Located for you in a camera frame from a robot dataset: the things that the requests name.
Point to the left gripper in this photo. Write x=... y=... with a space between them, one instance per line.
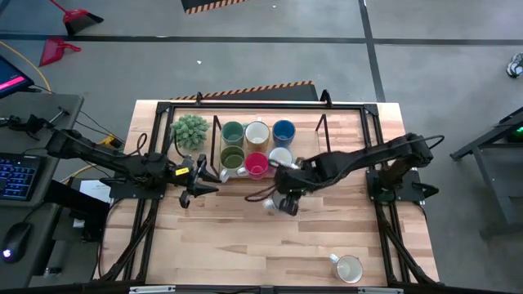
x=184 y=173

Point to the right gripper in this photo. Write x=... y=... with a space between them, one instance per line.
x=292 y=179

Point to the olive green mug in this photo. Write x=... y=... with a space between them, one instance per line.
x=233 y=157

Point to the pale white mug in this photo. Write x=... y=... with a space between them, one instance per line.
x=280 y=156

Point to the red and white mug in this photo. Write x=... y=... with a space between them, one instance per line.
x=256 y=164

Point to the teal green mug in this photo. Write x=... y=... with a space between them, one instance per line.
x=233 y=132

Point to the beige white mug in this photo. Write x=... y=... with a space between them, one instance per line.
x=348 y=269

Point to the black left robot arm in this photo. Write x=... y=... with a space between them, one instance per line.
x=102 y=157

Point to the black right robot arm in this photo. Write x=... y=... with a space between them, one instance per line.
x=367 y=155

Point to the green succulent plant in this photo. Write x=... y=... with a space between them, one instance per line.
x=190 y=131

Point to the white paper sheet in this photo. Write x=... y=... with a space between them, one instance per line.
x=94 y=188

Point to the black hazard stripe mat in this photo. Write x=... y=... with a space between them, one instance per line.
x=200 y=4
x=286 y=93

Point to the grey desk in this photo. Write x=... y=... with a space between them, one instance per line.
x=41 y=110

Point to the black clamp tool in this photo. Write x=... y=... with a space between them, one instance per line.
x=30 y=122

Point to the backlit black keyboard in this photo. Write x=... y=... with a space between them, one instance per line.
x=18 y=175

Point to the black computer mouse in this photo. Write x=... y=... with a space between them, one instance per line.
x=16 y=241

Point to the red dustpan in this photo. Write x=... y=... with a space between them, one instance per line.
x=55 y=49

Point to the red broom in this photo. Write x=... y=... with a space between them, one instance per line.
x=75 y=16

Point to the dark grey side table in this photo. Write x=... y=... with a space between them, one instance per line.
x=506 y=183

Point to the black monitor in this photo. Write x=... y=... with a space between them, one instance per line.
x=10 y=77

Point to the black aluminium frame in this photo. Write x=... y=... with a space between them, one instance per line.
x=286 y=106

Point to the silver metal bracket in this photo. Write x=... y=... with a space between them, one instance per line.
x=380 y=290
x=152 y=289

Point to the black desk mount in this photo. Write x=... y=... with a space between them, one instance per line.
x=73 y=200

